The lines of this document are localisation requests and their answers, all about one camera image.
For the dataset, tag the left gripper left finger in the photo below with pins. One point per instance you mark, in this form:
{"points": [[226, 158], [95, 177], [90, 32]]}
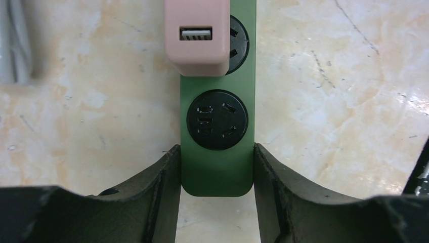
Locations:
{"points": [[143, 208]]}

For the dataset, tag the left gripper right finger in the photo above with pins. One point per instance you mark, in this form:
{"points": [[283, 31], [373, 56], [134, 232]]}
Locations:
{"points": [[292, 208]]}

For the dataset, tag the green power strip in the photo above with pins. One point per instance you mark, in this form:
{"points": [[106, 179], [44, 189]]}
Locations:
{"points": [[218, 114]]}

